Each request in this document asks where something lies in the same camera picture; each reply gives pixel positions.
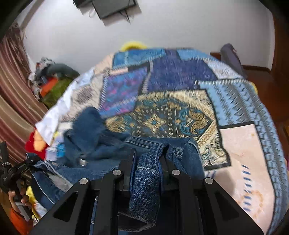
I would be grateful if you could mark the wall mounted black television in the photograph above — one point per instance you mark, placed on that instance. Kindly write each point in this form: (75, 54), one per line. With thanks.
(109, 11)

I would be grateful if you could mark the pile of mixed clothes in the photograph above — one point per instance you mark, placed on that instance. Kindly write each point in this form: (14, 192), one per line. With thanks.
(49, 81)

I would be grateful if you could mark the striped red curtain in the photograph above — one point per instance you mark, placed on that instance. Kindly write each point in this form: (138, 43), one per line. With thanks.
(20, 110)

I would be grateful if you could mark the grey purple backpack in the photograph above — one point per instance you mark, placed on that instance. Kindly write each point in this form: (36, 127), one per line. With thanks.
(229, 56)

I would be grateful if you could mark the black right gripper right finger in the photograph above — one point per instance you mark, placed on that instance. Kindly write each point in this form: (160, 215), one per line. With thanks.
(200, 206)

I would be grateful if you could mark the blue denim jacket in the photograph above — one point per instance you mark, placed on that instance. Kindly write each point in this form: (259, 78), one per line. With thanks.
(92, 150)

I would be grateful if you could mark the orange sleeved left forearm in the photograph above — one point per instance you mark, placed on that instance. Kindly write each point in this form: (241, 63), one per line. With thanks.
(23, 227)

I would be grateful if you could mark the yellow plush toy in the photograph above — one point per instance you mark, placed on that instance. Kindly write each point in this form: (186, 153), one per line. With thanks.
(133, 45)

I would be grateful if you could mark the colourful plush blanket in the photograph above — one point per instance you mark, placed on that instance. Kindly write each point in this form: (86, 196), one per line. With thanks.
(37, 145)

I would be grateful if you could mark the patchwork patterned bed cover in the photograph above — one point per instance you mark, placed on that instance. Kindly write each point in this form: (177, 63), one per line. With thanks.
(184, 93)

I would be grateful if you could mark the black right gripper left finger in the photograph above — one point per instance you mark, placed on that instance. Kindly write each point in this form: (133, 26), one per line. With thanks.
(91, 207)

